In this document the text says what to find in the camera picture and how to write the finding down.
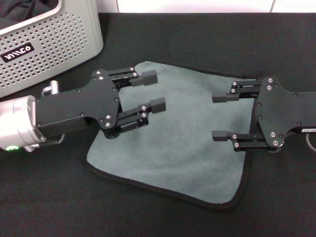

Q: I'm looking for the grey right gripper cable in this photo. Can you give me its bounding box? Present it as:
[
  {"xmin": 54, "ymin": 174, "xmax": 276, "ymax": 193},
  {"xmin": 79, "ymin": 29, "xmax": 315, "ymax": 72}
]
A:
[{"xmin": 305, "ymin": 133, "xmax": 316, "ymax": 151}]

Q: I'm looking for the black fabric bundle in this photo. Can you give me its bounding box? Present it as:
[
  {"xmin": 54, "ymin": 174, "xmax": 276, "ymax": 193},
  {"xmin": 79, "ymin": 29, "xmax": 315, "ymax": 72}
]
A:
[{"xmin": 0, "ymin": 0, "xmax": 61, "ymax": 20}]

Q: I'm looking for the grey perforated storage box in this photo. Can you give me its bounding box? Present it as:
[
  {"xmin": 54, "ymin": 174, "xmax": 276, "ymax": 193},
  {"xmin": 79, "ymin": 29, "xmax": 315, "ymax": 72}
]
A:
[{"xmin": 0, "ymin": 0, "xmax": 104, "ymax": 99}]

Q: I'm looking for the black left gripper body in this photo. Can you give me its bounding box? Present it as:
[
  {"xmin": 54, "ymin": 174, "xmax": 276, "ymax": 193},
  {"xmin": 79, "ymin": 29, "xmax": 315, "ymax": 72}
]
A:
[{"xmin": 35, "ymin": 69, "xmax": 122, "ymax": 140}]

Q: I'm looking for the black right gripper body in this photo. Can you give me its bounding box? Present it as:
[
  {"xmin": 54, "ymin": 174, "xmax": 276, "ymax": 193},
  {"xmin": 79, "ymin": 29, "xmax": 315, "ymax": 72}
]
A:
[{"xmin": 255, "ymin": 76, "xmax": 316, "ymax": 148}]

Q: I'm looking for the grey yellow black-edged towel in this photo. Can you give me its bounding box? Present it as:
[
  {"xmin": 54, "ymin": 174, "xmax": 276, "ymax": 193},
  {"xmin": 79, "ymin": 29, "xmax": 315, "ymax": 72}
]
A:
[{"xmin": 85, "ymin": 61, "xmax": 264, "ymax": 211}]

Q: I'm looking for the black tablecloth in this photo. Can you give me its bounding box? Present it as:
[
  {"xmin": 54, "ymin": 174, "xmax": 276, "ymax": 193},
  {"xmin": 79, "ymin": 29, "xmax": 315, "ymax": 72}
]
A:
[{"xmin": 0, "ymin": 12, "xmax": 316, "ymax": 237}]

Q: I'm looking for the silver metal elbow fitting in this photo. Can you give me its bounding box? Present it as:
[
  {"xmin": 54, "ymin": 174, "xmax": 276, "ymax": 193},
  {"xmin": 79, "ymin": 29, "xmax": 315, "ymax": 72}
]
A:
[{"xmin": 41, "ymin": 80, "xmax": 60, "ymax": 97}]

